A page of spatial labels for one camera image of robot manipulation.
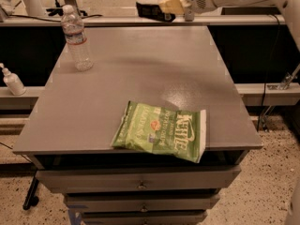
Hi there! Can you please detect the clear plastic water bottle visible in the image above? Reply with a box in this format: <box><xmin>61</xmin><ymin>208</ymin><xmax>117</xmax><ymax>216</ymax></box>
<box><xmin>61</xmin><ymin>5</ymin><xmax>93</xmax><ymax>71</ymax></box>

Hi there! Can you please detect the grey metal post bracket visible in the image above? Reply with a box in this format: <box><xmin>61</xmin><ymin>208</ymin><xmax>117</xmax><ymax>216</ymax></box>
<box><xmin>184</xmin><ymin>9</ymin><xmax>195</xmax><ymax>22</ymax></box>

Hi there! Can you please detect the white pump dispenser bottle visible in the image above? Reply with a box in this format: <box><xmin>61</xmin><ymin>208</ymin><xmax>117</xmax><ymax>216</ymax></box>
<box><xmin>0</xmin><ymin>63</ymin><xmax>26</xmax><ymax>96</ymax></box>

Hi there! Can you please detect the black cable on shelf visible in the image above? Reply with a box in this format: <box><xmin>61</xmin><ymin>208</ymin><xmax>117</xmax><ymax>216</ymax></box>
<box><xmin>12</xmin><ymin>13</ymin><xmax>104</xmax><ymax>23</ymax></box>

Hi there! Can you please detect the black rxbar chocolate bar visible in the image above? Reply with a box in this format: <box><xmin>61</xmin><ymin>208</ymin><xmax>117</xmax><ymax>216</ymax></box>
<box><xmin>136</xmin><ymin>2</ymin><xmax>175</xmax><ymax>23</ymax></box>

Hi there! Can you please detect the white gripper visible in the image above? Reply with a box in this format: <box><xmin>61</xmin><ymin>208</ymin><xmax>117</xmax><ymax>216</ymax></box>
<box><xmin>158</xmin><ymin>0</ymin><xmax>218</xmax><ymax>15</ymax></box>

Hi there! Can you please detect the green kettle chips bag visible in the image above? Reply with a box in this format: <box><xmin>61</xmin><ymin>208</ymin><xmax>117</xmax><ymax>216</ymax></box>
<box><xmin>112</xmin><ymin>101</ymin><xmax>207</xmax><ymax>163</ymax></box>

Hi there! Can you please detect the grey drawer cabinet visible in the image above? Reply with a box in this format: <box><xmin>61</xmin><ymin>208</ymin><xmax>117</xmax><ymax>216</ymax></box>
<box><xmin>37</xmin><ymin>151</ymin><xmax>241</xmax><ymax>225</ymax></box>

